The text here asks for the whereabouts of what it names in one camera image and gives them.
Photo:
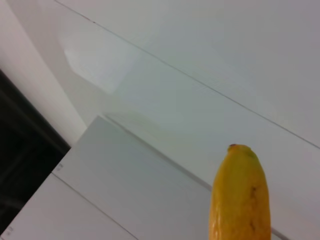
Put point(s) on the white panelled cabinet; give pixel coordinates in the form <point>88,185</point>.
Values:
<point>125,187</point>

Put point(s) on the black background panel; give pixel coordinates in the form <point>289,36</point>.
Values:
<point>22,140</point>

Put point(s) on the yellow banana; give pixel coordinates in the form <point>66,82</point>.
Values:
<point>240,195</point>

